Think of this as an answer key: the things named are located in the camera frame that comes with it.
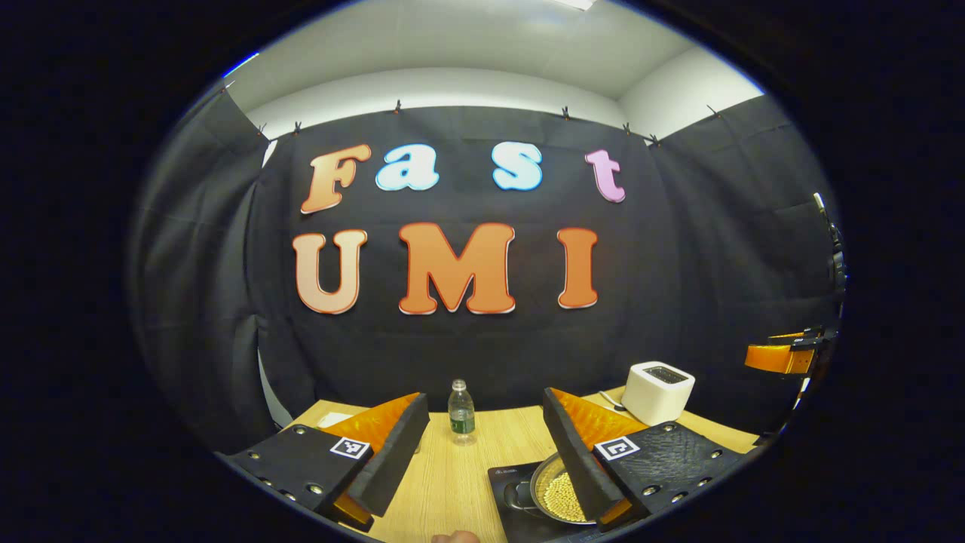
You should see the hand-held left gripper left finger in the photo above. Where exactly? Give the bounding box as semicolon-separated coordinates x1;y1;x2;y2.
225;392;430;532

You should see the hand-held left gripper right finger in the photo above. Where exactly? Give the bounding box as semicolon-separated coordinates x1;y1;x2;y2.
543;387;758;532

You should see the steel pot with soybeans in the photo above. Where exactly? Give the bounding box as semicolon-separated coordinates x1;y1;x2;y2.
504;451;596;526

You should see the black induction cooktop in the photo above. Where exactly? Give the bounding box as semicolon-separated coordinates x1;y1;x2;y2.
487;456;604;543

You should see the clear plastic water bottle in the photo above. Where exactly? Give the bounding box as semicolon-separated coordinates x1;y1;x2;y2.
448;379;477;446

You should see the white toaster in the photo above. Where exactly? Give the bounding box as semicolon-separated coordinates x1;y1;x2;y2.
621;361;696;427

